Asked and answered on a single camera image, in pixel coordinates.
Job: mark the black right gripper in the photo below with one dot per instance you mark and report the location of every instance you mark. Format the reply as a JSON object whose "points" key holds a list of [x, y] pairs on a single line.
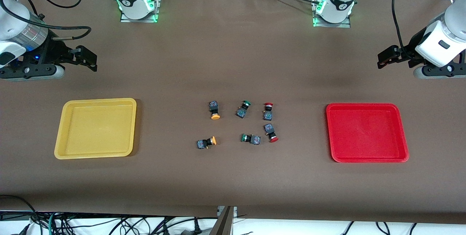
{"points": [[54, 52]]}

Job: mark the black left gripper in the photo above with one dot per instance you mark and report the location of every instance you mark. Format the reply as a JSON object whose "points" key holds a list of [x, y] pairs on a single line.
{"points": [[408, 52]]}

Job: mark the black blue push-button switch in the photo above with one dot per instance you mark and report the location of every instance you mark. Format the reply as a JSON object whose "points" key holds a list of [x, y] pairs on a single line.
{"points": [[268, 113]]}

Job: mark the yellow mushroom push button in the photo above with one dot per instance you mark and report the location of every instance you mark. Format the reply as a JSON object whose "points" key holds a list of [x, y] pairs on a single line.
{"points": [[204, 143], [214, 108]]}

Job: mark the red mushroom push button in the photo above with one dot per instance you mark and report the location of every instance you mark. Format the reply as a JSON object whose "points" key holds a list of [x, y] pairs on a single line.
{"points": [[269, 130]]}

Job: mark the yellow plastic tray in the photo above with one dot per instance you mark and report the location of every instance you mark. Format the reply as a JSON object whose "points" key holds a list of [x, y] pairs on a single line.
{"points": [[96, 129]]}

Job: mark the red plastic tray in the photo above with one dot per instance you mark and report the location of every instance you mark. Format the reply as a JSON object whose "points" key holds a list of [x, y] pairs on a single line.
{"points": [[366, 133]]}

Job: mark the green push button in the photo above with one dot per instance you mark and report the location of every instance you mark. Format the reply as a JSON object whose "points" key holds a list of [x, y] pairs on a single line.
{"points": [[254, 140]]}

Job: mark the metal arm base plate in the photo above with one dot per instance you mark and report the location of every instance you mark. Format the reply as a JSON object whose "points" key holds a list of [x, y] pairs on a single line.
{"points": [[138, 20], [342, 26]]}

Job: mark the black blue switch part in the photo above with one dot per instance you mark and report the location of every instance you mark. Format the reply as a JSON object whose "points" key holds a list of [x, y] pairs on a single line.
{"points": [[241, 111]]}

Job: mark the small metal bracket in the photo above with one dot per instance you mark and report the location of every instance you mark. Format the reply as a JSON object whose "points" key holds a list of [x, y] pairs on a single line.
{"points": [[235, 211]]}

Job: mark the aluminium profile post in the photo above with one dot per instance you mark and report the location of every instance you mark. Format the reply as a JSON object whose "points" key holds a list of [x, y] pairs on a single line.
{"points": [[225, 224]]}

